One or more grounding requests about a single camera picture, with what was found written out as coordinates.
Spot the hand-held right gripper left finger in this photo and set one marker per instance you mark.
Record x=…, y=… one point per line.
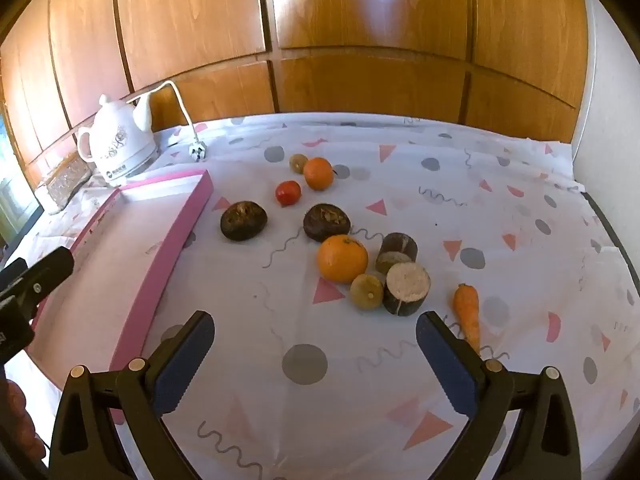
x=185, y=360

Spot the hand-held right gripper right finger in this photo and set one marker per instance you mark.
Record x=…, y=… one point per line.
x=445, y=360

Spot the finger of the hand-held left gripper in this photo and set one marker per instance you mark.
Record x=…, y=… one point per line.
x=50, y=267

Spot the pink shallow box tray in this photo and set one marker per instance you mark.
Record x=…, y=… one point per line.
x=100, y=260

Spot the orange carrot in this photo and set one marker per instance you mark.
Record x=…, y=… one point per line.
x=467, y=312

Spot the dark cylindrical piece white cut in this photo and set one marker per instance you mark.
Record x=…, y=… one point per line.
x=406, y=287

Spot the small greenish brown fruit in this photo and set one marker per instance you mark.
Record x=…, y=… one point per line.
x=366, y=292

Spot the large orange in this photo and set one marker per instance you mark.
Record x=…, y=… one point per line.
x=342, y=260

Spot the dark brown round fruit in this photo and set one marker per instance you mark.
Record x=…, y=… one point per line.
x=243, y=221
x=326, y=222

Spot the person's left hand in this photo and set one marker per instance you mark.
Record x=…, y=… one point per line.
x=20, y=410

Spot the glittery tissue box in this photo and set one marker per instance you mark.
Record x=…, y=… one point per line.
x=65, y=182

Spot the short dark piece greenish cut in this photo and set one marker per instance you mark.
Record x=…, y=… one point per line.
x=392, y=261

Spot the white patterned tablecloth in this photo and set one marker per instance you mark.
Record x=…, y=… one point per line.
x=500, y=260

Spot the dark cylindrical vegetable piece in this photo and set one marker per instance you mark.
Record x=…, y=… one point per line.
x=400, y=245

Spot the white ceramic electric kettle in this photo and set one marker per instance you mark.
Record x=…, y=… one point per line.
x=120, y=140

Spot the red tomato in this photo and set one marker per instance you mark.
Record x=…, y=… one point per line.
x=288, y=193

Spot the small orange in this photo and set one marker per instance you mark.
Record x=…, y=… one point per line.
x=318, y=174

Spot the small brown kiwi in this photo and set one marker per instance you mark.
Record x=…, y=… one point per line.
x=298, y=163

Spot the wooden panelled cabinet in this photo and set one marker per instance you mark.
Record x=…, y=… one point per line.
x=350, y=35

